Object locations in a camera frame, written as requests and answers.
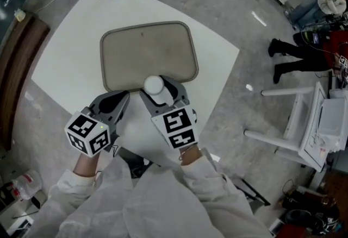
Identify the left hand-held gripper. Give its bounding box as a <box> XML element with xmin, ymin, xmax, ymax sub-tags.
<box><xmin>64</xmin><ymin>90</ymin><xmax>131</xmax><ymax>156</ymax></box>

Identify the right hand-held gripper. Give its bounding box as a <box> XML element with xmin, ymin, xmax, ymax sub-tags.
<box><xmin>139</xmin><ymin>76</ymin><xmax>198</xmax><ymax>150</ymax></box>

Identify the beige tray dish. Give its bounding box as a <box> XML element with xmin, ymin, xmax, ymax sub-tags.
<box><xmin>100</xmin><ymin>21</ymin><xmax>199</xmax><ymax>93</ymax></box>

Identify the person's right forearm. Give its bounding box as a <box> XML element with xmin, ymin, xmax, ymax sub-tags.
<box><xmin>178</xmin><ymin>144</ymin><xmax>253</xmax><ymax>232</ymax></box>

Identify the person's left forearm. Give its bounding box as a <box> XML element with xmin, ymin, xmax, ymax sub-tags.
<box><xmin>48</xmin><ymin>147</ymin><xmax>120</xmax><ymax>238</ymax></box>

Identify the person's white coat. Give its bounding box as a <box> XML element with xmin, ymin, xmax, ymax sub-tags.
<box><xmin>26</xmin><ymin>154</ymin><xmax>272</xmax><ymax>238</ymax></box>

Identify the brown wooden bench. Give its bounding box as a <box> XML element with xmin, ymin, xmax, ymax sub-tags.
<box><xmin>0</xmin><ymin>12</ymin><xmax>51</xmax><ymax>151</ymax></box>

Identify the clear plastic bag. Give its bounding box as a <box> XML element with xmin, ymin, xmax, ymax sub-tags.
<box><xmin>10</xmin><ymin>170</ymin><xmax>44</xmax><ymax>201</ymax></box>

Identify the black chair base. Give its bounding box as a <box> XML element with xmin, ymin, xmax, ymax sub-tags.
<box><xmin>233</xmin><ymin>177</ymin><xmax>272</xmax><ymax>207</ymax></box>

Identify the thin wrist bracelet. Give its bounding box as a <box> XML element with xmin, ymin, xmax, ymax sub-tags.
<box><xmin>178</xmin><ymin>143</ymin><xmax>198</xmax><ymax>161</ymax></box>

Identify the white overturned table frame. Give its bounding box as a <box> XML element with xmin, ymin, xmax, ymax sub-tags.
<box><xmin>244</xmin><ymin>86</ymin><xmax>327</xmax><ymax>173</ymax></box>

